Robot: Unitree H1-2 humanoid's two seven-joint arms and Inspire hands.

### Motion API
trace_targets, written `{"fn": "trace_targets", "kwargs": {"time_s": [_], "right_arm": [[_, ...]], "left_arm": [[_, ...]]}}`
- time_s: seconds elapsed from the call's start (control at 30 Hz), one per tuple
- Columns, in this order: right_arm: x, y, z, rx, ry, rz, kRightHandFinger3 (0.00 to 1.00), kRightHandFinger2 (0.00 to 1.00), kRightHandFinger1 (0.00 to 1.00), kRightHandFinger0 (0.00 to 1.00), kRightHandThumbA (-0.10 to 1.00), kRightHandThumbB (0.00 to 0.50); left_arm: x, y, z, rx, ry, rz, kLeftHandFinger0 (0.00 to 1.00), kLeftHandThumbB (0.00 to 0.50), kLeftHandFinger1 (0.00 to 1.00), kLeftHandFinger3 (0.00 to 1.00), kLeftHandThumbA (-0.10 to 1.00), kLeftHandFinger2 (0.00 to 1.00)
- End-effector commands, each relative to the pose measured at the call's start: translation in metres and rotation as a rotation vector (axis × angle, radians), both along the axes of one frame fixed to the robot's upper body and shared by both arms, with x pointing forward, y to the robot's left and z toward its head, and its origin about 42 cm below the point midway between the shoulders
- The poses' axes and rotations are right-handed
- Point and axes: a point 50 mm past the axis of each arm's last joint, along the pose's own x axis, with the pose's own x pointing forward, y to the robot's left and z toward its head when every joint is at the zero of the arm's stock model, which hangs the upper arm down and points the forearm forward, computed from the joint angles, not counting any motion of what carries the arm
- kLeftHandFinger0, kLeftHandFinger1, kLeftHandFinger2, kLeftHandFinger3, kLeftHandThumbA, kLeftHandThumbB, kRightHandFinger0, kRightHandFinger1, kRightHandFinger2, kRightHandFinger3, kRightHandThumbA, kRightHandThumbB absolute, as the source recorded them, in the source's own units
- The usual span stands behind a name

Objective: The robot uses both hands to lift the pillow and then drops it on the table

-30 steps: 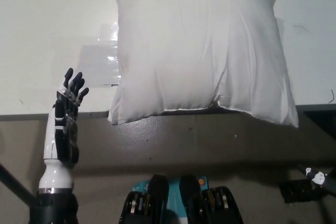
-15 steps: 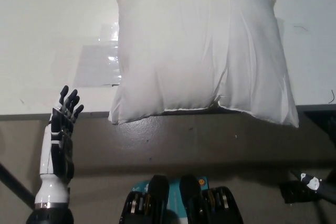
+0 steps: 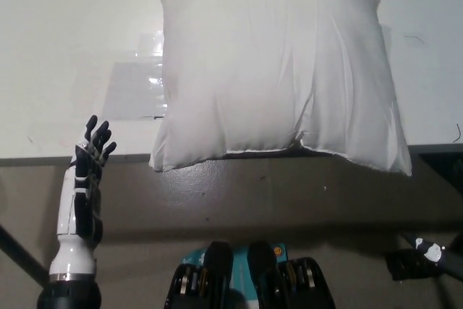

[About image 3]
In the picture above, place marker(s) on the thin dark thread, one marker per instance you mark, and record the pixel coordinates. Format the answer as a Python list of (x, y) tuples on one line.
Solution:
[(412, 37), (456, 131)]

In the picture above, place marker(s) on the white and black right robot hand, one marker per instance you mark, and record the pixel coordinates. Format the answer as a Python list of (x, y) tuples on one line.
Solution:
[(432, 251)]

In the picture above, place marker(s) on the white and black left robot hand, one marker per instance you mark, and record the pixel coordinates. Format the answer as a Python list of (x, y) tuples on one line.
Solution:
[(72, 251)]

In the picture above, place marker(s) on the large clear tape sheet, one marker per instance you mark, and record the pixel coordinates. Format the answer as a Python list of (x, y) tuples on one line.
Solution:
[(134, 92)]

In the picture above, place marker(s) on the black diagonal metal rod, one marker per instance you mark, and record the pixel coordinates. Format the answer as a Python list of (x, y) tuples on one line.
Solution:
[(18, 251)]

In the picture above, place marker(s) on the white square pillow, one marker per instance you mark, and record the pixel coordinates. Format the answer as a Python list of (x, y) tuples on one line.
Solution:
[(271, 70)]

